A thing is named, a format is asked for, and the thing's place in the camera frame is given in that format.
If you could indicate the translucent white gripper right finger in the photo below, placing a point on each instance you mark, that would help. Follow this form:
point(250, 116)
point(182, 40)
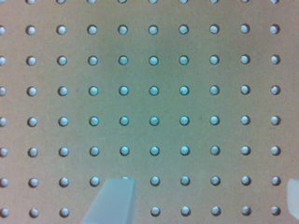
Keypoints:
point(293, 197)

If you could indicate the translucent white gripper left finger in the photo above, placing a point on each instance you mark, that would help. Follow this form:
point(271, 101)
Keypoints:
point(114, 204)

